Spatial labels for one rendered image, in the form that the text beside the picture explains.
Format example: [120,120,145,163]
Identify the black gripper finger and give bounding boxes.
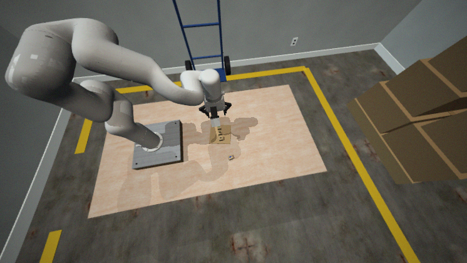
[223,102,232,115]
[199,105,210,118]

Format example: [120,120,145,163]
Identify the tan flat mat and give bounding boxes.
[209,125,231,144]

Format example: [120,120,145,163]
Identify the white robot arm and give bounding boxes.
[5,18,225,152]

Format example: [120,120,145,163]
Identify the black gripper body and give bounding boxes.
[204,95,225,113]

